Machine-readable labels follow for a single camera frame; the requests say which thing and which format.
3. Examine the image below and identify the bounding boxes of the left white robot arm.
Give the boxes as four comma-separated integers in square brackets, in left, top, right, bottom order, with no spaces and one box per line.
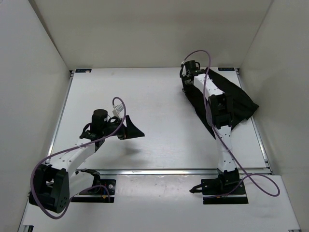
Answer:
[29,109,145,214]

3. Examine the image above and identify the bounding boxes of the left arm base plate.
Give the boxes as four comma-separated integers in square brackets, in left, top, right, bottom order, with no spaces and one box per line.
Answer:
[71,179,116,203]

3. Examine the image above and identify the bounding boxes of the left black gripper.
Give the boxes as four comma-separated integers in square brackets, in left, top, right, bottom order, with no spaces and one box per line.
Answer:
[103,113,145,139]

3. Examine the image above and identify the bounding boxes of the black pleated skirt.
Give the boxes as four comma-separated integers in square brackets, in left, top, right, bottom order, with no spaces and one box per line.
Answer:
[180,70,259,137]

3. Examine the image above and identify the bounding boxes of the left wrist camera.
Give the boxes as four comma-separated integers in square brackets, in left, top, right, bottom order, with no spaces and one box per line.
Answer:
[112,103,124,118]

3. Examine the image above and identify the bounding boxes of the right blue corner label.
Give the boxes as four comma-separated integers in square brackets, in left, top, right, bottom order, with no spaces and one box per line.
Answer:
[218,67,235,72]

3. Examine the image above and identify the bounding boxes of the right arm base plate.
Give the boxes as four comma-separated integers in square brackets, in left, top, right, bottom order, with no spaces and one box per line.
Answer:
[189,178,249,205]

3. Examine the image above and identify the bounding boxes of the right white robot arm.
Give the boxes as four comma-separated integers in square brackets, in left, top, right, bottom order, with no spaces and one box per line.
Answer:
[180,60,239,194]

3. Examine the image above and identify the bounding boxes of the aluminium front rail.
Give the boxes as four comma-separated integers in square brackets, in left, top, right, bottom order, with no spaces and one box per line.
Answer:
[79,169,271,175]

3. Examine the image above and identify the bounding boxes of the blue corner label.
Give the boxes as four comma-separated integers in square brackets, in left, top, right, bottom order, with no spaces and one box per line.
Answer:
[218,67,235,72]
[75,69,92,73]

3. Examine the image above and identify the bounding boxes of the left blue corner label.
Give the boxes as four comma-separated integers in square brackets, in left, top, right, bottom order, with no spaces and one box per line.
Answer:
[75,69,92,73]

